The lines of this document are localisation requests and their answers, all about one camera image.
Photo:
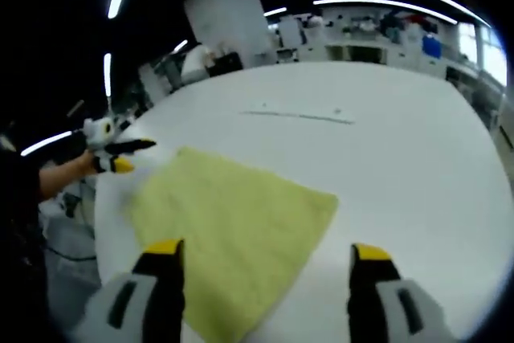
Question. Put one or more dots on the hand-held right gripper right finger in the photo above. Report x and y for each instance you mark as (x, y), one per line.
(385, 307)

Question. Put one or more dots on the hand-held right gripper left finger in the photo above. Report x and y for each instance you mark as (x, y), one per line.
(124, 307)

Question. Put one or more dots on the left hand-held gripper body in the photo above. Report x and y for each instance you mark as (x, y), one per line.
(100, 132)

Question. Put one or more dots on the yellow garment blue grey sleeves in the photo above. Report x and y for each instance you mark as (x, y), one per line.
(233, 222)

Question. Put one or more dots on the person's left hand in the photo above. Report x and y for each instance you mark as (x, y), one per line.
(87, 163)

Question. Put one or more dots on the black cabinet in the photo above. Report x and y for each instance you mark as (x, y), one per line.
(227, 64)

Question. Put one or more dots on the white square pillar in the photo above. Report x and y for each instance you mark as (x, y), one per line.
(229, 21)

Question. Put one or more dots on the white workbench row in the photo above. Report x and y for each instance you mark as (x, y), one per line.
(361, 51)

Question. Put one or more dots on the blue storage box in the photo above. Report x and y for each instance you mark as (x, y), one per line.
(431, 46)

